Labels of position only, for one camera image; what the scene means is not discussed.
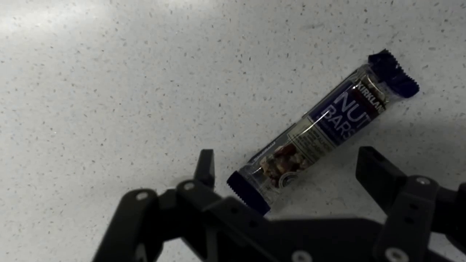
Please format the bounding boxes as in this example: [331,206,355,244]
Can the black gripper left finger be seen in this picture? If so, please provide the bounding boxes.
[91,148,273,262]

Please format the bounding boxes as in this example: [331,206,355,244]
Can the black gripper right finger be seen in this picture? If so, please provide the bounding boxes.
[355,145,466,262]

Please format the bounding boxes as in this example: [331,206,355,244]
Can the blue nut bar wrapper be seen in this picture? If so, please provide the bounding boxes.
[225,48,420,216]

